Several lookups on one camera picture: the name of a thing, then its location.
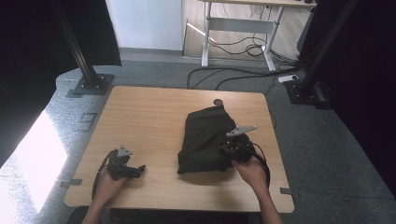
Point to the black curtain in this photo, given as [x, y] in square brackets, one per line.
[31, 62]
[367, 93]

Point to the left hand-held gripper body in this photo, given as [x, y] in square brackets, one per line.
[120, 165]

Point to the white frame desk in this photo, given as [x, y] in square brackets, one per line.
[243, 25]

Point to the black metal stand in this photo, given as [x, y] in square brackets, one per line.
[84, 62]
[314, 68]

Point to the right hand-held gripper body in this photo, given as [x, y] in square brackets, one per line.
[241, 146]

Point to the person's left hand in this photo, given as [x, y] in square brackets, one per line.
[109, 186]

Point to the person's lap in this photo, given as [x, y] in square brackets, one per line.
[174, 217]

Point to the person's right hand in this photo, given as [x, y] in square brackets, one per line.
[252, 174]

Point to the grey tape piece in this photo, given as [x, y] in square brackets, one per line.
[288, 191]
[73, 182]

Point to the white power strip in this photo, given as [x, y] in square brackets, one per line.
[288, 78]

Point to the floor socket cover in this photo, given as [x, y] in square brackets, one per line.
[87, 122]

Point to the black pleated skirt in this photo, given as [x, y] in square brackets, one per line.
[205, 143]

